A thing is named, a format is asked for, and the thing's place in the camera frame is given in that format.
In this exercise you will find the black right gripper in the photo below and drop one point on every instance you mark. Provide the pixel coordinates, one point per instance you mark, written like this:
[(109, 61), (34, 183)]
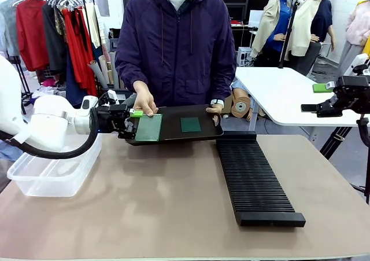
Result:
[(354, 94)]

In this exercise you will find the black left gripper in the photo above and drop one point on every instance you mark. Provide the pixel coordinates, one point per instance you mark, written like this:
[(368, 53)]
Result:
[(111, 119)]

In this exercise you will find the large light green PCB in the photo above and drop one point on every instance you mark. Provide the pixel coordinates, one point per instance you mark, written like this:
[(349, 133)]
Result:
[(148, 128)]

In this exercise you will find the black rectangular serving tray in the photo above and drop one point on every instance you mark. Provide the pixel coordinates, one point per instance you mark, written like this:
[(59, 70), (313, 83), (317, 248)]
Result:
[(173, 128)]

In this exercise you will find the small dark green PCB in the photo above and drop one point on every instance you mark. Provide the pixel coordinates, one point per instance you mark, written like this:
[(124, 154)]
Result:
[(190, 124)]

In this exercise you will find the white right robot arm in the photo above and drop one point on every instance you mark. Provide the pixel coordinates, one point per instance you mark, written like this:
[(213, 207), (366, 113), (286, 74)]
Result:
[(360, 60)]

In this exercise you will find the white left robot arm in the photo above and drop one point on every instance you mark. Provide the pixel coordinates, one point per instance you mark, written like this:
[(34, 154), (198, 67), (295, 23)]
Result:
[(49, 116)]

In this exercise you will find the person's right forearm purple sleeve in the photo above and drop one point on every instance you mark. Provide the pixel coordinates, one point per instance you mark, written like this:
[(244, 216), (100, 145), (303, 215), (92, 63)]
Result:
[(130, 67)]

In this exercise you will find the person's left forearm purple sleeve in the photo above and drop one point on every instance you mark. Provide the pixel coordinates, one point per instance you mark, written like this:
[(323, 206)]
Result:
[(219, 75)]

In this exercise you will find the person's right hand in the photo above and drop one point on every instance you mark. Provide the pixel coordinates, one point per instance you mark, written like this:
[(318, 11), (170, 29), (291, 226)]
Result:
[(144, 100)]

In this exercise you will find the person's left hand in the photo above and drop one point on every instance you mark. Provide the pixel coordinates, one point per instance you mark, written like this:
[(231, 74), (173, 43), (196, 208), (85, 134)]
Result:
[(215, 110)]

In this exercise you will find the white background table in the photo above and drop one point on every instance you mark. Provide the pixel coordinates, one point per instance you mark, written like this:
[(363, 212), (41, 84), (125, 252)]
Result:
[(283, 96)]

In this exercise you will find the bundle of cardboard tubes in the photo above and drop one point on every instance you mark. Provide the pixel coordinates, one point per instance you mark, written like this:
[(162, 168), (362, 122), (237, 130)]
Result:
[(104, 70)]

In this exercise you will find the mannequin with cream jacket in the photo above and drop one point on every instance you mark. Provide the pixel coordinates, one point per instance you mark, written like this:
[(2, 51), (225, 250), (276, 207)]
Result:
[(312, 26)]

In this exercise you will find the black vertical stand pole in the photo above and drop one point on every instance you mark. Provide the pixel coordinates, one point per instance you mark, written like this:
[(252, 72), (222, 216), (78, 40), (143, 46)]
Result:
[(289, 32)]

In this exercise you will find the brown dummy with round disc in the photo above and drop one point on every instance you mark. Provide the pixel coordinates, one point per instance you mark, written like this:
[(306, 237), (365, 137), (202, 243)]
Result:
[(241, 106)]

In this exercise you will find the mannequin with pink top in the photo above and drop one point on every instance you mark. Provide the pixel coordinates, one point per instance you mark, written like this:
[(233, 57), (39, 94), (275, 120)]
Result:
[(357, 26)]

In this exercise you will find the red hanging dress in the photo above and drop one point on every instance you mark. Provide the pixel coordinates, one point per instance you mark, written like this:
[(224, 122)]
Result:
[(78, 55)]

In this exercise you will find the mannequin with beige coat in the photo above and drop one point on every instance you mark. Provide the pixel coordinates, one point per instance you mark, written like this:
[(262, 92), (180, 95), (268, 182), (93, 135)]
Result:
[(277, 23)]

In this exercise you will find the person's torso purple jacket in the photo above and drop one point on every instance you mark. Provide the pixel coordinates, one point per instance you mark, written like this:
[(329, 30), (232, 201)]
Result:
[(176, 47)]

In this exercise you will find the white wristwatch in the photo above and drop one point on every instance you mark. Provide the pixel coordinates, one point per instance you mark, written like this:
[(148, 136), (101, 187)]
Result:
[(217, 101)]

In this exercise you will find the clear plastic storage box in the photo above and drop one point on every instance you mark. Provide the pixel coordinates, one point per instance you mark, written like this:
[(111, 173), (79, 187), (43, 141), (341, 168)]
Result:
[(49, 177)]

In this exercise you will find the black slotted PCB rack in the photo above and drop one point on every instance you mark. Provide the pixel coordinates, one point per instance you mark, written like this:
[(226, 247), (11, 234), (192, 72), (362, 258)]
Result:
[(254, 174)]

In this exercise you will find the cream hanging garment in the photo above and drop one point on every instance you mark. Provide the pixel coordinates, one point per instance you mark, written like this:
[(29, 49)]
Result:
[(92, 26)]

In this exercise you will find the black hanging garment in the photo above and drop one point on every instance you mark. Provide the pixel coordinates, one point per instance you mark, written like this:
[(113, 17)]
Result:
[(55, 44)]

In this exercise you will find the light blue cloth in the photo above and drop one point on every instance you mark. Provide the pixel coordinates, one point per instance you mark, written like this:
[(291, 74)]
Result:
[(10, 151)]

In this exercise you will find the red hanging jacket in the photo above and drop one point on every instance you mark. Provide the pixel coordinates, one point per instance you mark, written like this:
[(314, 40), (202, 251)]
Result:
[(30, 32)]

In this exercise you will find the grey hanging garment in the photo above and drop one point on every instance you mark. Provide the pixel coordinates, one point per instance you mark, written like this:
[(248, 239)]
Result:
[(8, 26)]

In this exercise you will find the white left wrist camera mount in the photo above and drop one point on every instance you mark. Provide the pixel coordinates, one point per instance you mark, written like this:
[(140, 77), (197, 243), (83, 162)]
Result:
[(112, 96)]

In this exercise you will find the black camera tripod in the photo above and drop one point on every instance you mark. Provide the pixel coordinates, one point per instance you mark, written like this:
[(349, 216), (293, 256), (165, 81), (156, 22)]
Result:
[(362, 133)]

